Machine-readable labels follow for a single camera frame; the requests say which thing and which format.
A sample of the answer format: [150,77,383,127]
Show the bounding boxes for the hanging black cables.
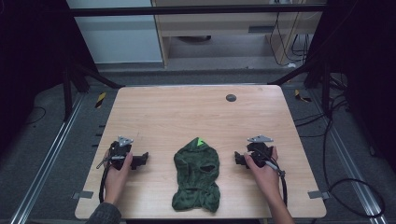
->
[268,0,314,67]

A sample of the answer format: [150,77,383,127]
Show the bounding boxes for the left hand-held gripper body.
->
[95,135,134,171]

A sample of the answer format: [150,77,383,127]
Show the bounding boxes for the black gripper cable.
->
[98,163,112,204]
[261,152,289,207]

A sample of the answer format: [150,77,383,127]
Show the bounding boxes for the white cabinet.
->
[65,0,164,65]

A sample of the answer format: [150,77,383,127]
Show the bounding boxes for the black metal frame bar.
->
[68,3,328,18]

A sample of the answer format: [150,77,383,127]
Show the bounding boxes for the dark green fleece hood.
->
[171,136,221,214]

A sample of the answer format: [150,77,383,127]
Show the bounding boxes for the aluminium floor rail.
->
[8,92,86,224]
[307,90,390,224]

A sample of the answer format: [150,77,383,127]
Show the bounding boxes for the black metal stand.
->
[62,60,125,123]
[267,55,332,119]

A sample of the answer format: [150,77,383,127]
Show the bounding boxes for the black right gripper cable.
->
[261,152,289,207]

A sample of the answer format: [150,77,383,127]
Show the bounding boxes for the person's right hand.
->
[243,146,281,200]

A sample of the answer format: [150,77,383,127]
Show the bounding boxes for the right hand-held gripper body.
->
[246,133,278,171]

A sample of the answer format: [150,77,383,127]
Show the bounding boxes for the black floor cable loop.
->
[321,102,387,219]

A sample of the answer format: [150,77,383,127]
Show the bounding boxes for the person's left hand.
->
[103,150,134,205]

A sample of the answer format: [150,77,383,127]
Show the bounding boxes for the light wooden desk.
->
[150,0,328,68]

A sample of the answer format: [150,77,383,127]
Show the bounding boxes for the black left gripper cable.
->
[98,163,112,204]

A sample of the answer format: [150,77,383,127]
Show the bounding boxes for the yellow black striped tape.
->
[293,89,312,104]
[94,91,107,109]

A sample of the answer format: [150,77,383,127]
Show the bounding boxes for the grey tape piece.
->
[307,189,331,201]
[72,190,94,201]

